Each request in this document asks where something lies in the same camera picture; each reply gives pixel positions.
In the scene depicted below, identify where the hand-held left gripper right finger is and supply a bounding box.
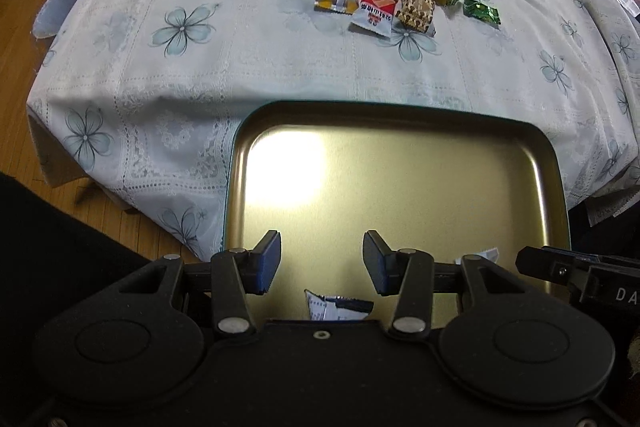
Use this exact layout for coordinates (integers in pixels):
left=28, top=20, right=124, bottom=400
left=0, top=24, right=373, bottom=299
left=362, top=230, right=526, bottom=341

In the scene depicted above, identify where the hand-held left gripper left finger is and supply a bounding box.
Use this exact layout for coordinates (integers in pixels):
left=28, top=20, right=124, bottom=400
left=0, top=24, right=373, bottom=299
left=117, top=230, right=282, bottom=338

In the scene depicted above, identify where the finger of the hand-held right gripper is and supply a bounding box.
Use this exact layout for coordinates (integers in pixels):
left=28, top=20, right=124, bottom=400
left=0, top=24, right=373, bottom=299
left=515, top=245, right=596, bottom=294

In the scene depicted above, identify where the white black snack packet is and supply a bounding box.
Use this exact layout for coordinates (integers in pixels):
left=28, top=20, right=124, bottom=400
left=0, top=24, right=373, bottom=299
left=304, top=289, right=375, bottom=323

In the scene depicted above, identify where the gold metal tray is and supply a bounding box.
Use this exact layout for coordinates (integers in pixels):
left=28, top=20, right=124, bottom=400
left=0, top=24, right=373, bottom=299
left=223, top=101, right=572, bottom=323

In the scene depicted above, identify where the small white snack packet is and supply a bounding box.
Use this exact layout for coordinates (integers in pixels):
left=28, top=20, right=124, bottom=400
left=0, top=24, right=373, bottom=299
left=454, top=248, right=501, bottom=266

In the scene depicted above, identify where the white floral tablecloth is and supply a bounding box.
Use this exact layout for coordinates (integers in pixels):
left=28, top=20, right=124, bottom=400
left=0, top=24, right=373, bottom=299
left=26, top=0, right=640, bottom=264

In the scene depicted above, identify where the black clothing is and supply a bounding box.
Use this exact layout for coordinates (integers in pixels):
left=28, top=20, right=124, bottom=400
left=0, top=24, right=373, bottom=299
left=0, top=171, right=168, bottom=427

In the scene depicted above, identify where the red white snack packet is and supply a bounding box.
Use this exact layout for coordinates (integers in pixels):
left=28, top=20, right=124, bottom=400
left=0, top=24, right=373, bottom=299
left=349, top=0, right=402, bottom=36

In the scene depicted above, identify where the brown patterned snack packet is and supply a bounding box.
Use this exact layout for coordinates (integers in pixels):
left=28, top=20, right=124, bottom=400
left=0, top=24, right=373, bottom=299
left=396, top=0, right=437, bottom=36

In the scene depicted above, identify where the dark green snack packet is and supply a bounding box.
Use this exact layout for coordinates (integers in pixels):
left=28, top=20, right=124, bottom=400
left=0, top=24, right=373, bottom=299
left=462, top=0, right=502, bottom=28

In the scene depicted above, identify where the grey chair seat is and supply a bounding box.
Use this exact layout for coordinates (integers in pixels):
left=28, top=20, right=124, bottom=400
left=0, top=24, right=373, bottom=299
left=31, top=0, right=104, bottom=40

